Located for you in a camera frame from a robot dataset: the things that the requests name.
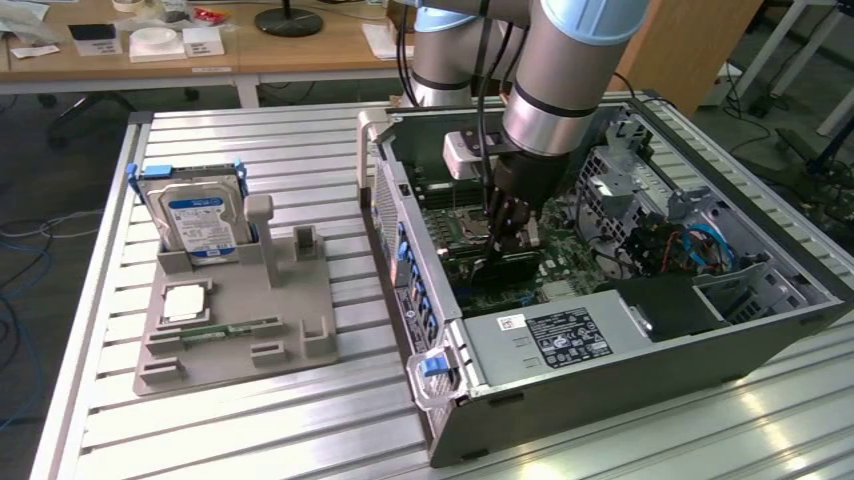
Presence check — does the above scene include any wooden desk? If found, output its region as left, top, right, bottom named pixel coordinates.
left=0, top=0, right=420, bottom=109

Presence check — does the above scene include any green RAM stick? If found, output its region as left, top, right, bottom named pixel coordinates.
left=177, top=323, right=260, bottom=345

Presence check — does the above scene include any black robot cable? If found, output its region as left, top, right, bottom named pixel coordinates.
left=393, top=0, right=423, bottom=108

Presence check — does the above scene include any metal disk bay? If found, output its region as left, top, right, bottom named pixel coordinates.
left=691, top=261, right=810, bottom=327

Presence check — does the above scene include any white paper stack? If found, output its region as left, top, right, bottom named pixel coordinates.
left=360, top=21, right=419, bottom=62

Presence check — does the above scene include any white table frame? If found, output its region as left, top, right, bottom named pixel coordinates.
left=722, top=0, right=854, bottom=137

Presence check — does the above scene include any black and white box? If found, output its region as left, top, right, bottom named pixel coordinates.
left=68, top=23, right=124, bottom=58

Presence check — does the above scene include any blue wire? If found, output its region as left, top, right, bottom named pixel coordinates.
left=684, top=226, right=736, bottom=275

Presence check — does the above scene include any black graphics card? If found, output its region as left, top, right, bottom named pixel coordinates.
left=465, top=249, right=540, bottom=297

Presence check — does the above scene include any white box with round dish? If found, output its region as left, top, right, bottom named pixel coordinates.
left=126, top=26, right=188, bottom=64

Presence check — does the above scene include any black office chair base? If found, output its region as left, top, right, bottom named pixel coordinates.
left=37, top=86, right=202, bottom=147

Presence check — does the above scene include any silver CPU chip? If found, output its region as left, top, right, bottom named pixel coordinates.
left=161, top=286, right=206, bottom=322

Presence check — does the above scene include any open black PC case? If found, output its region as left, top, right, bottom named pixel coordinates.
left=357, top=89, right=854, bottom=469

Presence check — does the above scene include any hard disk with blue caddy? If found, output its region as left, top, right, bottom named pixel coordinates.
left=125, top=159, right=252, bottom=267

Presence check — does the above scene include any metal drive cage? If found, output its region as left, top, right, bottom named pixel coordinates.
left=576, top=143, right=676, bottom=244

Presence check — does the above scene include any green motherboard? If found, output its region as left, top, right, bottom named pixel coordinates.
left=411, top=169, right=605, bottom=317

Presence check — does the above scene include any wooden cabinet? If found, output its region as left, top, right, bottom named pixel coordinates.
left=601, top=0, right=766, bottom=117

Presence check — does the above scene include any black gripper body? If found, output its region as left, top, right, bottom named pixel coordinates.
left=487, top=149, right=571, bottom=262

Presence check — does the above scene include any black round lamp base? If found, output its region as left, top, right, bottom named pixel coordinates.
left=253, top=0, right=325, bottom=38

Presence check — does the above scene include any grey power supply unit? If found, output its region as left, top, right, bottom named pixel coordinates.
left=461, top=291, right=654, bottom=392

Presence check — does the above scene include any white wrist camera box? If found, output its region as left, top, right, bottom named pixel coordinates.
left=441, top=130, right=509, bottom=180

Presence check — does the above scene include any grey parts rack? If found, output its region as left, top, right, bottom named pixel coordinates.
left=132, top=194, right=343, bottom=399

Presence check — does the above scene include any CPU socket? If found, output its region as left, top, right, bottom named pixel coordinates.
left=451, top=208, right=496, bottom=247

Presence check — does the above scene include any red wire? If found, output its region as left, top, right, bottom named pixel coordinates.
left=656, top=224, right=699, bottom=276

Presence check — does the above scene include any plain white box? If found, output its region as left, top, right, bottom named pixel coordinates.
left=180, top=26, right=228, bottom=59

